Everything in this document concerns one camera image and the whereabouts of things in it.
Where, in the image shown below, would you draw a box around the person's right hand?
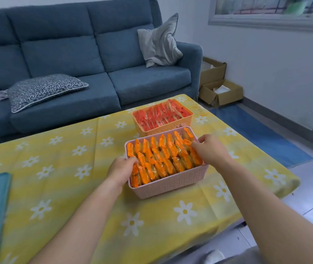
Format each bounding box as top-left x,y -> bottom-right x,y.
190,134 -> 233,169

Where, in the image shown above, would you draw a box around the group of red snack packets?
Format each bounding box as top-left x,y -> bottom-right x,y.
134,99 -> 192,132

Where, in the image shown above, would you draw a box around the pile of orange cracker packets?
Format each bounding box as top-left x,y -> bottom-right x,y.
126,127 -> 204,188

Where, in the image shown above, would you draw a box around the black white patterned cushion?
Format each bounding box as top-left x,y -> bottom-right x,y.
7,74 -> 89,113

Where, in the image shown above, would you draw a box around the grey cushion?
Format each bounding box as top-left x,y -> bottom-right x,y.
137,13 -> 184,68

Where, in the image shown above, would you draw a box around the yellow floral tablecloth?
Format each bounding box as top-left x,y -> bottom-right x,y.
0,93 -> 301,264

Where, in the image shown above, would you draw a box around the orange plastic basket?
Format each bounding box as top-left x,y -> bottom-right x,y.
132,99 -> 194,136

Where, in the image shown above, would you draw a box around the white packing paper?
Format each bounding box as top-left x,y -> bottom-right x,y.
212,85 -> 231,94

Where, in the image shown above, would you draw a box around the person's left forearm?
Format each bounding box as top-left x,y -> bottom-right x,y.
29,178 -> 124,264

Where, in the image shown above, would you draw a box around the blue fabric sofa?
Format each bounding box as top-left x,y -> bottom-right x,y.
0,0 -> 203,142

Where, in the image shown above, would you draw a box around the grey trousers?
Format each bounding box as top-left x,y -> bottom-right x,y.
216,246 -> 267,264

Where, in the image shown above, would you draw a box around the person's right forearm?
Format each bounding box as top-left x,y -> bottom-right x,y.
219,159 -> 313,264

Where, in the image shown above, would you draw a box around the grey window frame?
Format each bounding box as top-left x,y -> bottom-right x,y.
208,0 -> 313,33

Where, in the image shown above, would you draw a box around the pink plastic basket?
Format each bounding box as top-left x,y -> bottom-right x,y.
124,126 -> 210,200

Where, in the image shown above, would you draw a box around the person's left hand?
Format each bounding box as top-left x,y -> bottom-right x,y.
105,156 -> 138,190

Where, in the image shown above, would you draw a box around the low open cardboard box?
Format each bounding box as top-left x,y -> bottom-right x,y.
198,79 -> 244,107

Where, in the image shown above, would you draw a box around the tall cardboard box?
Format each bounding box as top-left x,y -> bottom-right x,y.
199,56 -> 227,88

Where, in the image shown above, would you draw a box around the blue rug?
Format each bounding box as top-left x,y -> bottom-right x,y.
210,104 -> 313,169

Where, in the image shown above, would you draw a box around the white shoe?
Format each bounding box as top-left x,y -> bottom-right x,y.
203,249 -> 226,264

